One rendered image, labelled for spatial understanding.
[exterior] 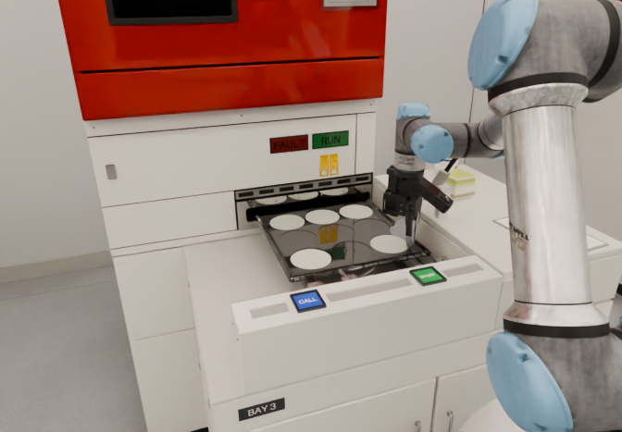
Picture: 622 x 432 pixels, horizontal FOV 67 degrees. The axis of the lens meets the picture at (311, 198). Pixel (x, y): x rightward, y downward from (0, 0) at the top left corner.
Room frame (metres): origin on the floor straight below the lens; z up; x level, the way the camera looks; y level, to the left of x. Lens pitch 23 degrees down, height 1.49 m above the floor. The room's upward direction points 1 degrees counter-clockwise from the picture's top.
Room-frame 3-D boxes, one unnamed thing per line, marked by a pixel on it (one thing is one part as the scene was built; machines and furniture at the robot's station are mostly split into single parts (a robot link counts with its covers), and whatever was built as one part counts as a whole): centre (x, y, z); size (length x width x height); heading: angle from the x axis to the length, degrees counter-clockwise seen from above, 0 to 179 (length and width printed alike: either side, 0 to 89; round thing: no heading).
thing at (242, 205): (1.34, 0.01, 0.89); 0.44 x 0.02 x 0.10; 108
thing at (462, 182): (1.24, -0.42, 1.00); 0.07 x 0.07 x 0.07; 22
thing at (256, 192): (1.35, 0.01, 0.96); 0.44 x 0.01 x 0.02; 108
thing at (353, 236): (1.15, -0.07, 0.90); 0.34 x 0.34 x 0.01; 18
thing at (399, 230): (1.05, -0.23, 0.95); 0.06 x 0.03 x 0.09; 63
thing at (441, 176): (1.12, -0.33, 1.03); 0.06 x 0.04 x 0.13; 18
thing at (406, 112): (1.06, -0.24, 1.21); 0.09 x 0.08 x 0.11; 7
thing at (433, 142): (0.96, -0.27, 1.21); 0.11 x 0.11 x 0.08; 7
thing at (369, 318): (0.78, -0.12, 0.89); 0.55 x 0.09 x 0.14; 108
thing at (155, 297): (1.62, 0.29, 0.41); 0.82 x 0.71 x 0.82; 108
